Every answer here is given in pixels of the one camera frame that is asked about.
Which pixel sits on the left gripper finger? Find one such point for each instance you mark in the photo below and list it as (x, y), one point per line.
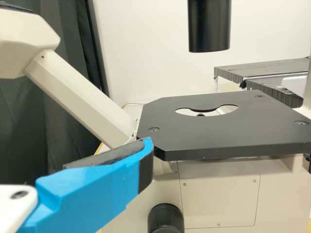
(97, 184)

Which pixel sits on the cream microscope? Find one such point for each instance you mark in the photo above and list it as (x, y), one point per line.
(218, 136)

